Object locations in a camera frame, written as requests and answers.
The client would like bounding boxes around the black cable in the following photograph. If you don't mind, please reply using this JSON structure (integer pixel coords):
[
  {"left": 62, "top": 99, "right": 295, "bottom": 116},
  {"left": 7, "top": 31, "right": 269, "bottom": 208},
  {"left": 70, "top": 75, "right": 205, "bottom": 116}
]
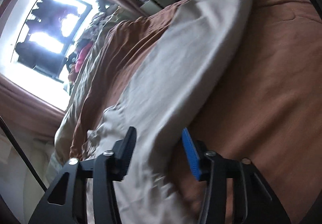
[{"left": 0, "top": 116, "right": 49, "bottom": 192}]

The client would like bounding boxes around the cream padded headboard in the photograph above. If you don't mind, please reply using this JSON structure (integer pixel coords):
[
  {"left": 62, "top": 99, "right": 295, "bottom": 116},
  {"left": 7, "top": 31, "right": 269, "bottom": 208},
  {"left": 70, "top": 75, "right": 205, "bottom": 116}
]
[{"left": 1, "top": 133, "right": 54, "bottom": 223}]

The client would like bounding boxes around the beige zip jacket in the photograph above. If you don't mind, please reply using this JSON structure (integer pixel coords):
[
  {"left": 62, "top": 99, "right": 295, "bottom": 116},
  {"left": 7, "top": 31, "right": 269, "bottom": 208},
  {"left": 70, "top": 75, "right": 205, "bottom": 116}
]
[{"left": 84, "top": 0, "right": 252, "bottom": 223}]

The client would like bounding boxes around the dark hanging coat left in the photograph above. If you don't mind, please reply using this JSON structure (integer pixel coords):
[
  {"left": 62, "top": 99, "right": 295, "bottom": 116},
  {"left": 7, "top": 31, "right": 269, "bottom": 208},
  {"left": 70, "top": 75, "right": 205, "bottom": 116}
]
[{"left": 15, "top": 42, "right": 67, "bottom": 74}]

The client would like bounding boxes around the pink cloth on sill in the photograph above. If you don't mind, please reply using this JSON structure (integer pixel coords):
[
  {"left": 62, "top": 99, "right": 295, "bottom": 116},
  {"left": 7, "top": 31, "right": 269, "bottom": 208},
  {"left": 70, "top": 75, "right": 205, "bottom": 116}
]
[{"left": 75, "top": 42, "right": 93, "bottom": 73}]

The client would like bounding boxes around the dark hanging clothes right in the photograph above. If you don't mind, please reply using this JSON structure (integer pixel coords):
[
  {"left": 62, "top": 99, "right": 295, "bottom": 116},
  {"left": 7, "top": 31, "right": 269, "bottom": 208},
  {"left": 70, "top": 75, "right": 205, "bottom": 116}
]
[{"left": 25, "top": 0, "right": 80, "bottom": 40}]

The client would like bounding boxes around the olive green duvet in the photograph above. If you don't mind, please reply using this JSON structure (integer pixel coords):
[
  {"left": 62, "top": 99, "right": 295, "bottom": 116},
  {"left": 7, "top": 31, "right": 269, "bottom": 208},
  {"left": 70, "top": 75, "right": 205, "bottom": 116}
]
[{"left": 45, "top": 6, "right": 130, "bottom": 183}]

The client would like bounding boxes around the left pink curtain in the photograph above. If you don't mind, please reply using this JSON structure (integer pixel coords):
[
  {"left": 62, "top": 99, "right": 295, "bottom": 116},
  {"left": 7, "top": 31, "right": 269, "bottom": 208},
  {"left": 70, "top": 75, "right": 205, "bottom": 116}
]
[{"left": 1, "top": 75, "right": 64, "bottom": 141}]

